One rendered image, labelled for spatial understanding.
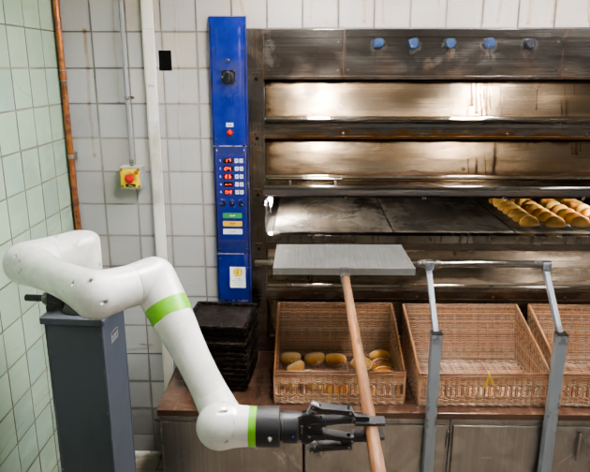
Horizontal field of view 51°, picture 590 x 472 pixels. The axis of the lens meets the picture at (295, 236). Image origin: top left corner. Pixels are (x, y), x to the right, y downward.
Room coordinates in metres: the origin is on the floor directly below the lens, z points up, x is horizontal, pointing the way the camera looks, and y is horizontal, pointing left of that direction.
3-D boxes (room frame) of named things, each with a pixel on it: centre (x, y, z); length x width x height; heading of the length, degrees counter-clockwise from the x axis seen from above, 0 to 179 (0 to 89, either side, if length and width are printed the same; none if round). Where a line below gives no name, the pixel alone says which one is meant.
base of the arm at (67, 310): (1.86, 0.73, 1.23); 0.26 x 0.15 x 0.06; 85
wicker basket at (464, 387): (2.52, -0.78, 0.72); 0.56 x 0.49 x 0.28; 90
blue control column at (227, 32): (3.74, 0.27, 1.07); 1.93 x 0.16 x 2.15; 179
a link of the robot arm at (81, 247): (1.84, 0.69, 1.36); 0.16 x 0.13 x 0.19; 136
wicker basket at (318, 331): (2.53, -0.19, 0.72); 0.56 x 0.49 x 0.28; 89
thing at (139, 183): (2.78, 0.74, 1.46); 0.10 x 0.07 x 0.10; 89
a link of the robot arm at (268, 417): (1.26, 0.06, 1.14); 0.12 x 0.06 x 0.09; 179
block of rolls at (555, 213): (3.21, -1.35, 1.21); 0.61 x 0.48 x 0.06; 179
